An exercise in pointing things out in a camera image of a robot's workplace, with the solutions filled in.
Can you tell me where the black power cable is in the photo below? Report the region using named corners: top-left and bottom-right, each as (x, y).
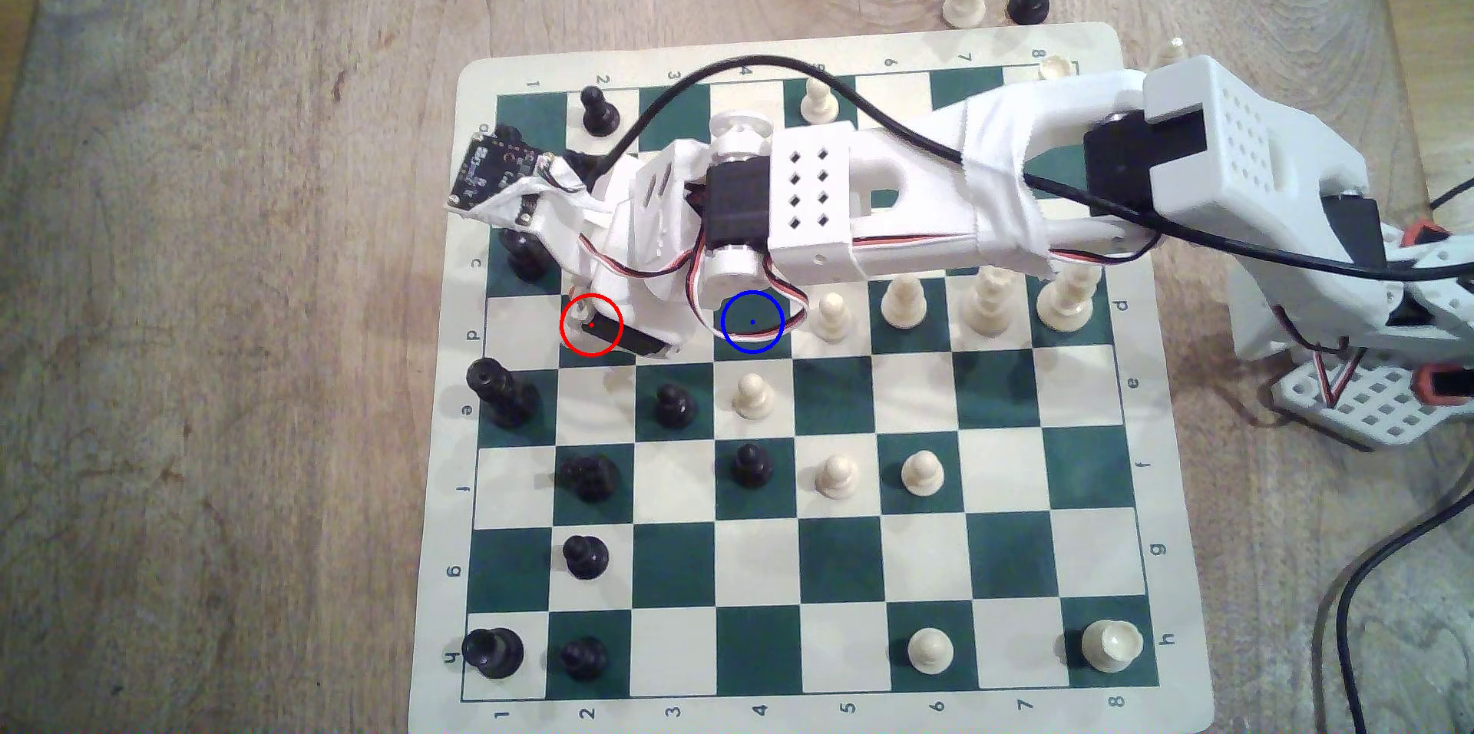
top-left (1334, 486), bottom-right (1474, 734)

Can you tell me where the white perforated base plate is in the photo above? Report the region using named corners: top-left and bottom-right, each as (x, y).
top-left (1272, 354), bottom-right (1474, 450)

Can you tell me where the black chess king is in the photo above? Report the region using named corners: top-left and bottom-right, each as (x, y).
top-left (465, 357), bottom-right (540, 430)

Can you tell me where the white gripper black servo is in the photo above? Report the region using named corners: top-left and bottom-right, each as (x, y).
top-left (567, 140), bottom-right (709, 360)

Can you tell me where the white chess king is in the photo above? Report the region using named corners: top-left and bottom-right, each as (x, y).
top-left (1036, 264), bottom-right (1101, 335)

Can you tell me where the black chess knight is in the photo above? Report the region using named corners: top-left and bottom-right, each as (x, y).
top-left (562, 150), bottom-right (617, 194)
top-left (567, 454), bottom-right (621, 503)

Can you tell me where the small black camera board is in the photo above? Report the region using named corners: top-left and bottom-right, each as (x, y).
top-left (447, 127), bottom-right (548, 215)

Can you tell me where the black chess rook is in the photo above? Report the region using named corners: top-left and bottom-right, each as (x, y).
top-left (461, 627), bottom-right (527, 680)

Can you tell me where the green white chess board mat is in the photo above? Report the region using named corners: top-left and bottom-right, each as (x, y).
top-left (405, 20), bottom-right (1218, 734)

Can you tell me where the white chess queen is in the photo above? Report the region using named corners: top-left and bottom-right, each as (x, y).
top-left (965, 267), bottom-right (1020, 338)

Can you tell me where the black camera cable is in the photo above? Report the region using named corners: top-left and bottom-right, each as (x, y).
top-left (593, 55), bottom-right (1474, 280)

